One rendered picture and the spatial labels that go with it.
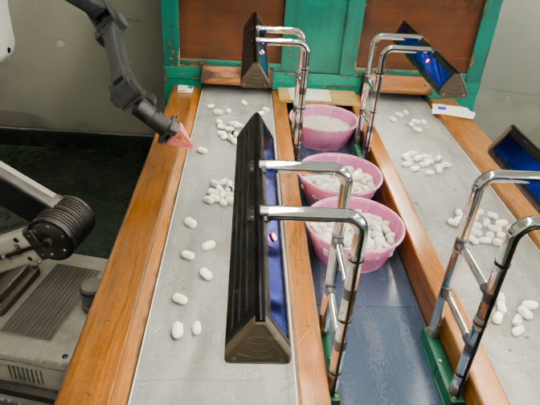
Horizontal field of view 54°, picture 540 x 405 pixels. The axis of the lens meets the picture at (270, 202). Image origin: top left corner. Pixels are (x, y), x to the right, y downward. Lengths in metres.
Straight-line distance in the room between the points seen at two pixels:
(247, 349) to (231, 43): 1.77
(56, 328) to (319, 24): 1.50
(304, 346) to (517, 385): 0.41
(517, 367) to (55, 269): 1.29
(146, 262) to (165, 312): 0.15
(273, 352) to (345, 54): 1.79
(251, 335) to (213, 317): 0.52
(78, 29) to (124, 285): 2.28
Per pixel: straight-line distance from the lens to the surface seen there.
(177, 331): 1.09
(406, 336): 1.27
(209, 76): 2.26
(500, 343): 1.24
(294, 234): 1.36
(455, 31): 2.41
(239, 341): 0.63
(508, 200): 1.73
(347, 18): 2.27
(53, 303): 1.64
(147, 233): 1.35
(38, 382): 1.57
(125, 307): 1.15
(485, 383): 1.11
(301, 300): 1.16
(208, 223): 1.42
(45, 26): 3.36
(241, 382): 1.03
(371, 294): 1.35
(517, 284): 1.42
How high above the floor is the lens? 1.54
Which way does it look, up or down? 32 degrees down
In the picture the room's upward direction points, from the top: 4 degrees clockwise
